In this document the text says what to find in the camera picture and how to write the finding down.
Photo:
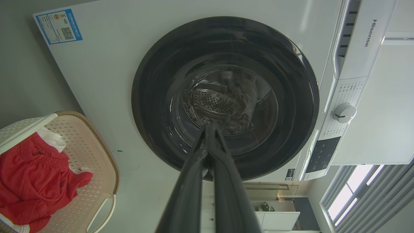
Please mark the green potted plant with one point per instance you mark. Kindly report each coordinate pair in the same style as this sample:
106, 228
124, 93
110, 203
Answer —
264, 207

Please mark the beige perforated plastic laundry basket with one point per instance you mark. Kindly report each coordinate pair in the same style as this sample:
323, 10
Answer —
90, 152

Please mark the white round control knob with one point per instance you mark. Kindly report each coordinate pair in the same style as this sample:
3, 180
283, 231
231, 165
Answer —
344, 112

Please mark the white low cabinet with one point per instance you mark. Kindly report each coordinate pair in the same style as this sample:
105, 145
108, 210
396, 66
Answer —
278, 220

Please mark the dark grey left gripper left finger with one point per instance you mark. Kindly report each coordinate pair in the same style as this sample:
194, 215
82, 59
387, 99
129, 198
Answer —
189, 194

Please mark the bright window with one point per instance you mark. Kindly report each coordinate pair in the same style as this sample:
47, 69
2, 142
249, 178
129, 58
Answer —
343, 197

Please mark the grey slatted blinds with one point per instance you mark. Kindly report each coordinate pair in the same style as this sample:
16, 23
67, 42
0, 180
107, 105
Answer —
388, 200

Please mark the round filter cover on washer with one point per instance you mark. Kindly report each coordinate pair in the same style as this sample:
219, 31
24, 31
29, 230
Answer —
127, 161

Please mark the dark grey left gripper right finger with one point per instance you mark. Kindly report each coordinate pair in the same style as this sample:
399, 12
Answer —
229, 200

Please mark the round black washing machine door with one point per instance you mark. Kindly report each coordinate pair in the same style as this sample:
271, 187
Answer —
155, 97

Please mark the red garment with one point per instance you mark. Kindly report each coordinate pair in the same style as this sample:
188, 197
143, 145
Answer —
32, 178

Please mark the small text sticker on washer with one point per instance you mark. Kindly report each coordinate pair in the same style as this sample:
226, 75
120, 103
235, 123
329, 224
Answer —
290, 174

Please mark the blue energy label sticker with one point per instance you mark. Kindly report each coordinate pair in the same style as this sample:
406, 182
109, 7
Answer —
58, 26

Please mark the black washer display panel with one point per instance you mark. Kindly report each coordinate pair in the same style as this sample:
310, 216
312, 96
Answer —
323, 154

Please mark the white front-load washing machine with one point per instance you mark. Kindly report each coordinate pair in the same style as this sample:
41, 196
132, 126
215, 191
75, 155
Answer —
106, 74

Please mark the white Hisense detergent drawer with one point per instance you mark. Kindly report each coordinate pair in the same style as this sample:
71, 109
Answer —
372, 38

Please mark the white garment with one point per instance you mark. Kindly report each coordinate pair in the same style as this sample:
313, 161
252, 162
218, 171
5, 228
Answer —
53, 139

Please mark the dark grey door panel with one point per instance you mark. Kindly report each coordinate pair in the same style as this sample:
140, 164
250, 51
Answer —
307, 215

